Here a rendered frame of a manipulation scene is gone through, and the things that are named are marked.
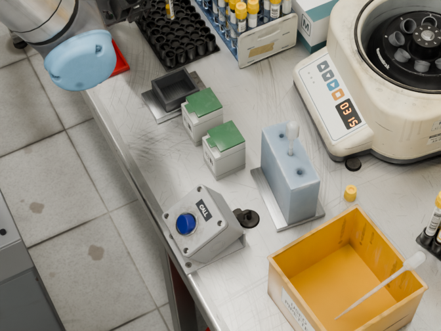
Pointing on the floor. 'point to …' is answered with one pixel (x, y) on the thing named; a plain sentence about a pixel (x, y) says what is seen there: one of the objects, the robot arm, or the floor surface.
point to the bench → (235, 282)
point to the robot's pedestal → (27, 304)
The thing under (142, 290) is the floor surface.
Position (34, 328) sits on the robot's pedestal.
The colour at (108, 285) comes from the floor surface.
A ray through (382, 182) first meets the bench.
